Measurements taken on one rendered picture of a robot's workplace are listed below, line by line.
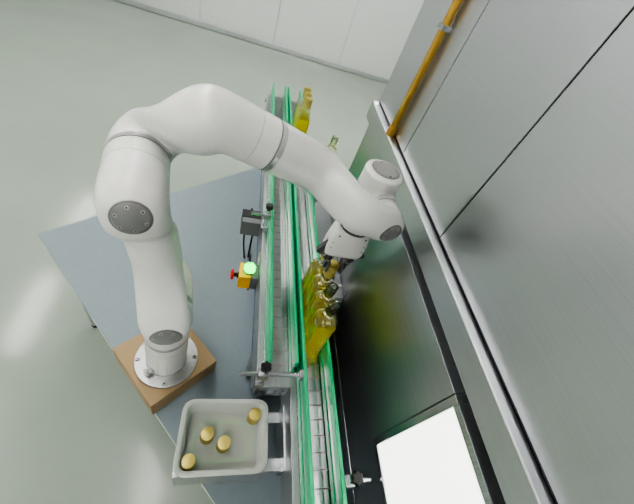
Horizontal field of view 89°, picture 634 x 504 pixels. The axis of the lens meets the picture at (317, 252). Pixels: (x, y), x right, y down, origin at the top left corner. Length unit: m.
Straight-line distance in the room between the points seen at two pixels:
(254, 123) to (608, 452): 0.60
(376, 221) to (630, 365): 0.38
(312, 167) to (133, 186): 0.28
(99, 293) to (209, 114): 1.09
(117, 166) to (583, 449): 0.70
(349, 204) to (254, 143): 0.20
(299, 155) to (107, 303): 1.08
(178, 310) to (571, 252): 0.73
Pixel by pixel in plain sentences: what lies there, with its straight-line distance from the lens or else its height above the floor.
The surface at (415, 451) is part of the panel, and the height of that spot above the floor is 1.32.
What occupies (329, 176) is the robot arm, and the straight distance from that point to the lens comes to 0.60.
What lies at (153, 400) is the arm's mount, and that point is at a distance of 1.19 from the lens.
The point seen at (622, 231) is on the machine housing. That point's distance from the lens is 0.52.
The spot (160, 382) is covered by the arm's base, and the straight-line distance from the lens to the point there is 1.19.
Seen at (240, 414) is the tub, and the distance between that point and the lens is 1.07.
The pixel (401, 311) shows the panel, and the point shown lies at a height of 1.41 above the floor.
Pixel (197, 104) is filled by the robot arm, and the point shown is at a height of 1.73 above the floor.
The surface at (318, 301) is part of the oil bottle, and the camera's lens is 0.90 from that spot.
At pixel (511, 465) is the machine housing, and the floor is 1.54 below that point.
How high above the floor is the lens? 1.97
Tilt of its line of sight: 46 degrees down
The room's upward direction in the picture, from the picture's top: 25 degrees clockwise
